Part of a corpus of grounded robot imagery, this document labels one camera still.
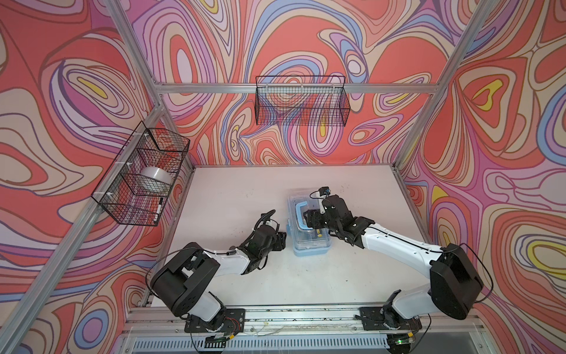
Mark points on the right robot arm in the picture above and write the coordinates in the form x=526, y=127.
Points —
x=454, y=283

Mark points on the silver tape roll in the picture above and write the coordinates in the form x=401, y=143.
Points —
x=155, y=180

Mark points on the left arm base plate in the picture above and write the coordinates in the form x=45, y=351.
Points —
x=227, y=321

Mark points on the blue plastic tool box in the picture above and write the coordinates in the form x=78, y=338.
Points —
x=307, y=241

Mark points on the left black wire basket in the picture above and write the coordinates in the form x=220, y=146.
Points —
x=119, y=193

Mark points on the back black wire basket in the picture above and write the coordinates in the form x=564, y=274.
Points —
x=301, y=100

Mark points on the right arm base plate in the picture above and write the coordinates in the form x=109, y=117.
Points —
x=376, y=318

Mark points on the black wire basket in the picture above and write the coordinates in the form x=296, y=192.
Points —
x=119, y=193
x=301, y=100

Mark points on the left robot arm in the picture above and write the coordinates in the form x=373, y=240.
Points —
x=182, y=282

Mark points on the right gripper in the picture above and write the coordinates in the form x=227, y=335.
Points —
x=313, y=216

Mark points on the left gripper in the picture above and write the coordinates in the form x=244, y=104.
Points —
x=280, y=242

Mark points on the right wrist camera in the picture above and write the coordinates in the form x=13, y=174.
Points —
x=324, y=191

